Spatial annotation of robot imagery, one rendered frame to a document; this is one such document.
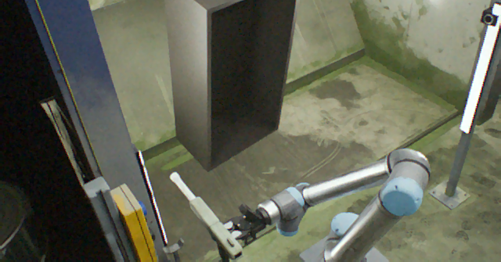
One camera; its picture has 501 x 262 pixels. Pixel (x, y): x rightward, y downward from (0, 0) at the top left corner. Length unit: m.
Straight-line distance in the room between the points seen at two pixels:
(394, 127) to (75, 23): 2.88
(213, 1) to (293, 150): 1.80
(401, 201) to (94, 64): 1.09
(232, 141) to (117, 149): 1.35
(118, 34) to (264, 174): 1.52
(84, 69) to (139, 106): 2.02
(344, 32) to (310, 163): 1.53
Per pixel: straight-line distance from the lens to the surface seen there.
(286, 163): 3.55
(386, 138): 3.83
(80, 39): 1.62
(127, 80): 3.66
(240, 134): 3.15
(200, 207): 1.77
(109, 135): 1.84
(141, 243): 1.45
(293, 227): 1.91
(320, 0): 4.49
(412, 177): 1.53
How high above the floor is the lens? 2.52
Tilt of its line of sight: 39 degrees down
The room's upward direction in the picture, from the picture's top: 6 degrees counter-clockwise
